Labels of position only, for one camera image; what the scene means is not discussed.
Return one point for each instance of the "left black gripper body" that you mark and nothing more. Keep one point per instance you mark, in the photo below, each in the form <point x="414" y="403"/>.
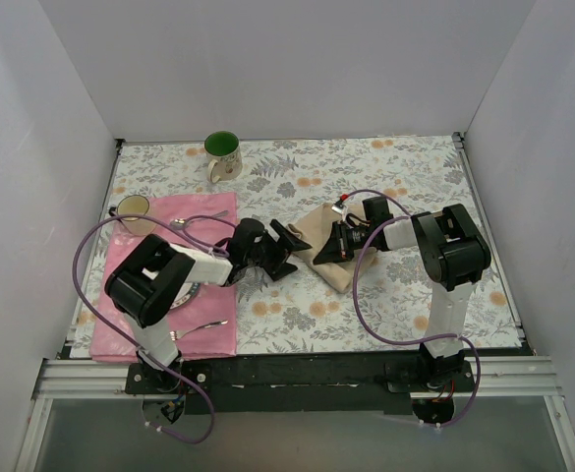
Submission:
<point x="272" y="252"/>

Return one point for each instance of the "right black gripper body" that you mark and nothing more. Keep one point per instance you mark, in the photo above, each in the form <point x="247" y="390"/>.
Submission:
<point x="337" y="242"/>

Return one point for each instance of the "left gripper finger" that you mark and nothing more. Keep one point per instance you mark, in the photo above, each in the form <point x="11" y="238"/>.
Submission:
<point x="276" y="265"/>
<point x="286" y="243"/>

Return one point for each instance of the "beige cloth napkin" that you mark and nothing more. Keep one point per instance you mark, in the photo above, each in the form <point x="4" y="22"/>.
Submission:
<point x="314" y="228"/>

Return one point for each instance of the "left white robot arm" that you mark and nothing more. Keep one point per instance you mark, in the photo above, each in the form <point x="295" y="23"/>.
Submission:
<point x="145" y="285"/>

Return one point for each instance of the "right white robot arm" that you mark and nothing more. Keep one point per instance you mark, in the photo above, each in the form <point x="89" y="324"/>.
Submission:
<point x="454" y="254"/>

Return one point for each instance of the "floral mug green inside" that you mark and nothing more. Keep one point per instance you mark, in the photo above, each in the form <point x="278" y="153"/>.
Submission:
<point x="225" y="159"/>

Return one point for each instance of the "white plate with blue rim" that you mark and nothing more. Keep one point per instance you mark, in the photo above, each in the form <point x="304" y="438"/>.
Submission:
<point x="187" y="292"/>

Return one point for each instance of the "silver spoon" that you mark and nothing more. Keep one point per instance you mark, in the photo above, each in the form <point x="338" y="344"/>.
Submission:
<point x="180" y="223"/>

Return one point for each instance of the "floral tablecloth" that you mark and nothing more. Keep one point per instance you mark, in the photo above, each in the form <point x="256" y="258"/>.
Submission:
<point x="284" y="180"/>

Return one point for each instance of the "silver fork on placemat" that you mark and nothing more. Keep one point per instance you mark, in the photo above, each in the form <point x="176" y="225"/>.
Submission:
<point x="179" y="334"/>

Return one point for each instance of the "cream enamel cup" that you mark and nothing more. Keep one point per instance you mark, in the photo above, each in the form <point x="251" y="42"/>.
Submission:
<point x="136" y="211"/>

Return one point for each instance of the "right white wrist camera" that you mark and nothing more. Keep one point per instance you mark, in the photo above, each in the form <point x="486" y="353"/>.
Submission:
<point x="347" y="217"/>

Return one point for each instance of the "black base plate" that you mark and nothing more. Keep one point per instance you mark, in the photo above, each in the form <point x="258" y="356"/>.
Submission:
<point x="376" y="381"/>

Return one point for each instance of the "aluminium frame rail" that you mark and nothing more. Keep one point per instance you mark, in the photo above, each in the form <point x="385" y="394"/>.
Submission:
<point x="502" y="376"/>

